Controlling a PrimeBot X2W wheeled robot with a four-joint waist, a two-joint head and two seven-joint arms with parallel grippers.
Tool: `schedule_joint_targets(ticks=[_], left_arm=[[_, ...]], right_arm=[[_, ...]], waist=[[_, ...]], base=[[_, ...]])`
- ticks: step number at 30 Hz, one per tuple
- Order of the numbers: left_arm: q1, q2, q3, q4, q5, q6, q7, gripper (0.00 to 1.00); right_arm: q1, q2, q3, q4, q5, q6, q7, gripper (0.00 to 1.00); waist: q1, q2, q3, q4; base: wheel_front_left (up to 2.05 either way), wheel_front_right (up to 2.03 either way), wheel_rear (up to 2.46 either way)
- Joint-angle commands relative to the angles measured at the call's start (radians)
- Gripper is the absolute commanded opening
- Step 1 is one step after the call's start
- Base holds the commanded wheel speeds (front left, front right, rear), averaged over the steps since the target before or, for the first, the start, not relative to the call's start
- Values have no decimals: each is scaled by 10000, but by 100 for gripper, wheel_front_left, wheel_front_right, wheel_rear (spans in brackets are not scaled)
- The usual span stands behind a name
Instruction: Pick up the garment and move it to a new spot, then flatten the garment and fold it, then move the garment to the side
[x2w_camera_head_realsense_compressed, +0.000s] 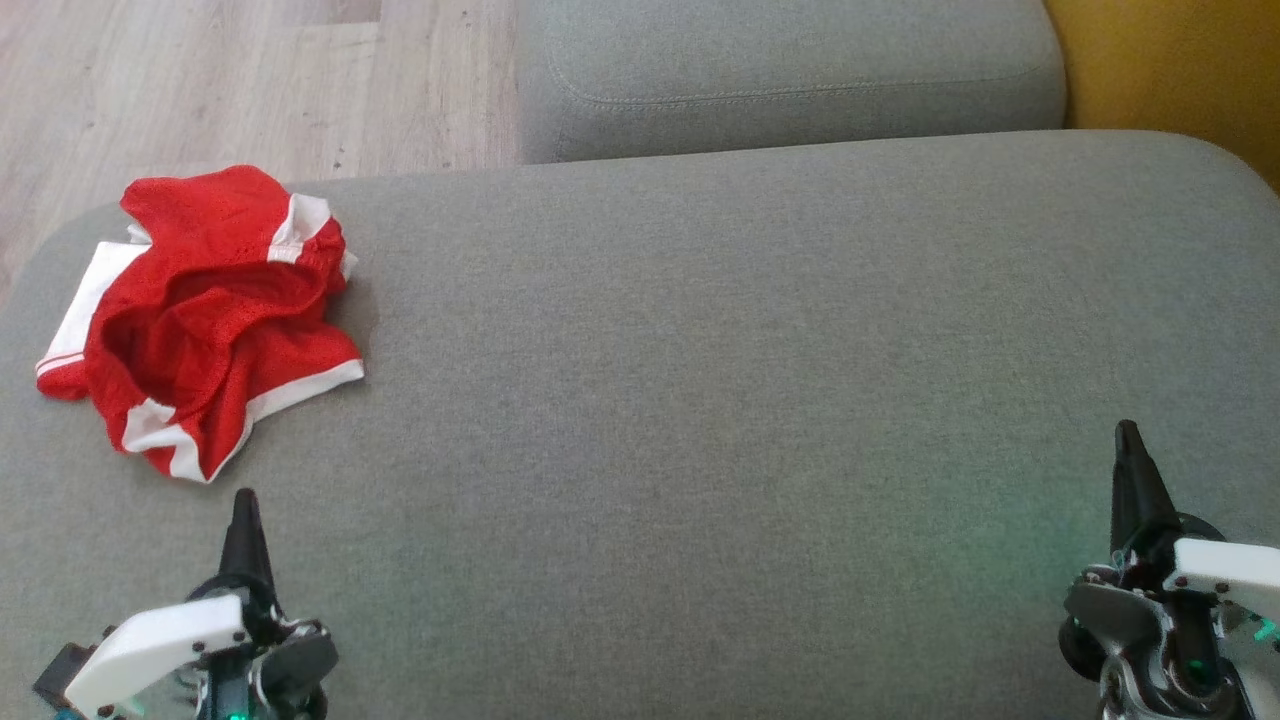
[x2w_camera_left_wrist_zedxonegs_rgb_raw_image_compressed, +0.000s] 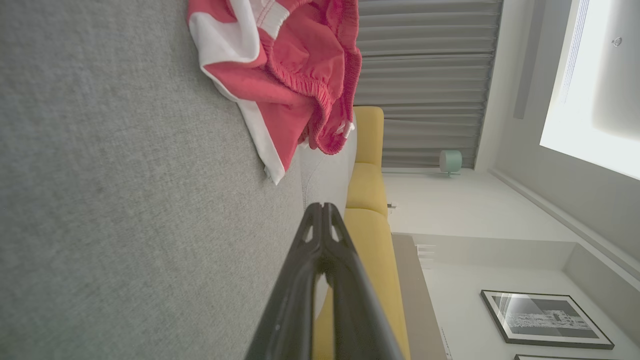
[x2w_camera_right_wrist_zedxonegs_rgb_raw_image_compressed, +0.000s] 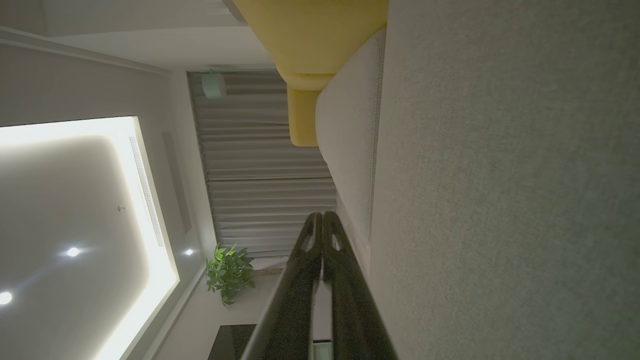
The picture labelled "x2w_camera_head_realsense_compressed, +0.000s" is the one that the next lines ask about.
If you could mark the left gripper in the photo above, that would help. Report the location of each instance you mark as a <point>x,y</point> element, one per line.
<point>160,640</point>

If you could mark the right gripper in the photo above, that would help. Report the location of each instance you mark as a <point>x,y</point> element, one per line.
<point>1220,570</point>

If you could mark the red Bulls 23 shorts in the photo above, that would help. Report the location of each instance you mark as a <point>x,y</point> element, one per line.
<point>230,330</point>

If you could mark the wide yellow sofa back cushion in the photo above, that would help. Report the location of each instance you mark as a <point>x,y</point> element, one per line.
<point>1180,70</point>

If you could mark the medium grey sofa seat cushion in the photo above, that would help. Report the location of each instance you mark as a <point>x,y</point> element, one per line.
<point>780,60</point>

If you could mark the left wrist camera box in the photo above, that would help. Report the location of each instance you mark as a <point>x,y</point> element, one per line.
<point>65,675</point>

